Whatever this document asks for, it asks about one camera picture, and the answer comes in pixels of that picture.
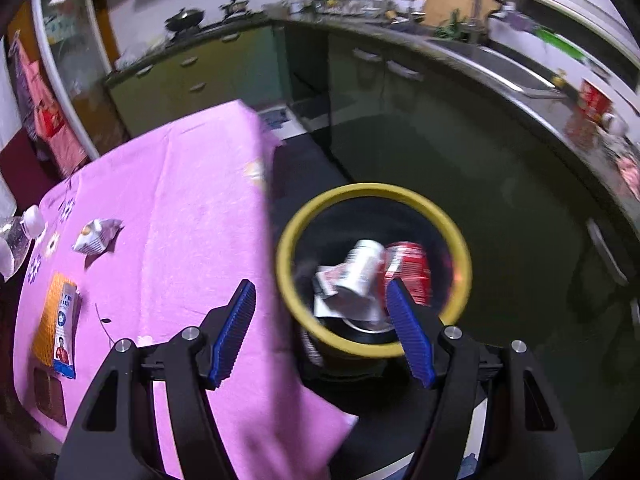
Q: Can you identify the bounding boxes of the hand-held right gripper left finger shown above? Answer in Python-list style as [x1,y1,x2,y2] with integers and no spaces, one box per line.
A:
[54,279,258,480]

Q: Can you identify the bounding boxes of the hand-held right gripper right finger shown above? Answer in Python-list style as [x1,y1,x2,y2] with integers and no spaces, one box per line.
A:
[385,279,586,480]

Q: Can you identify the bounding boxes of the white paper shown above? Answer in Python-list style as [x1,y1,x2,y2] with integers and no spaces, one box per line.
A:
[314,292,393,322]

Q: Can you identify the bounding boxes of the red soda can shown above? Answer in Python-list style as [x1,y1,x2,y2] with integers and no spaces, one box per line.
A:
[382,241,433,308]

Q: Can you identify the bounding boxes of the red paper bucket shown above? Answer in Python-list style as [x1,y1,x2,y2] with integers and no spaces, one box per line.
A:
[335,239,387,301]

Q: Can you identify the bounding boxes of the brown white carton wrapper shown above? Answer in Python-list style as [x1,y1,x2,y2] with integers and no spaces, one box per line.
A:
[314,264,351,297]

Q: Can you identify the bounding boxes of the yellow rimmed trash bin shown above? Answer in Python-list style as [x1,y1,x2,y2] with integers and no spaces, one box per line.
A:
[276,183,473,391]

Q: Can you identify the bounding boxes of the pink floral tablecloth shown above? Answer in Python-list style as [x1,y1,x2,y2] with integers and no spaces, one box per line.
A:
[11,100,360,480]

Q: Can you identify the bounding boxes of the silver purple snack wrapper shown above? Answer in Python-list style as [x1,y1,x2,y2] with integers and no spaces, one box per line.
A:
[72,217,125,256]

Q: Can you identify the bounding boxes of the blue white sachet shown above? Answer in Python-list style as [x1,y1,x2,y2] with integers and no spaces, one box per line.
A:
[52,282,78,380]

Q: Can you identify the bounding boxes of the brown packet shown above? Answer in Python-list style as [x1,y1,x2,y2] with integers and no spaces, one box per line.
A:
[32,367,68,427]

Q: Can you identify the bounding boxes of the dark base cabinet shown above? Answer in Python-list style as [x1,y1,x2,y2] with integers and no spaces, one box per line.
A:
[272,22,640,311]

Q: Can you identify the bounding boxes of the blue white floor mat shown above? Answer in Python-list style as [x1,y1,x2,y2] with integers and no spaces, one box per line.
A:
[257,105,306,138]

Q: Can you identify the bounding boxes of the clear plastic bottle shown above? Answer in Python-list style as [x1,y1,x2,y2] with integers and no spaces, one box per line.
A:
[0,205,47,281]

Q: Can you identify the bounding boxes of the green base cabinet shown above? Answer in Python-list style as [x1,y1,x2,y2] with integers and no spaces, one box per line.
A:
[107,22,291,136]

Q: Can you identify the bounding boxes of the dark red chair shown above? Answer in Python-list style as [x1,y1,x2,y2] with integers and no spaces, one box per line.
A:
[0,130,56,211]

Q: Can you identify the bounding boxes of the pink checked apron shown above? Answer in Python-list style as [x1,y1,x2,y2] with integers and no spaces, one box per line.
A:
[7,30,88,176]

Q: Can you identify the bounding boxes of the red mug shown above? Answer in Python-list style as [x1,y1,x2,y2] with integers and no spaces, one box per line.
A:
[579,77,615,122]

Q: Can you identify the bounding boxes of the green vegetables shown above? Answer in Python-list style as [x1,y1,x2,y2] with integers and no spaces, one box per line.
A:
[432,10,473,41]

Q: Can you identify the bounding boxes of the black wok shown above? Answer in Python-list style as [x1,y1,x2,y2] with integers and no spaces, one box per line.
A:
[165,7,206,33]

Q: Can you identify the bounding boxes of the glass sliding door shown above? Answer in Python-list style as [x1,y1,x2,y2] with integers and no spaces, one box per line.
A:
[30,0,131,161]

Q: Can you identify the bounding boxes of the green cloth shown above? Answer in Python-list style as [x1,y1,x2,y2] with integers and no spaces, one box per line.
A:
[535,25,588,66]

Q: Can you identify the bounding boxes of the wooden cutting board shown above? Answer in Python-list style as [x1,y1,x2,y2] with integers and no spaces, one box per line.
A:
[422,0,501,28]

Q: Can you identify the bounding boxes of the dish rack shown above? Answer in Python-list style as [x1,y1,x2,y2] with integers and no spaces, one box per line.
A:
[310,0,396,16]

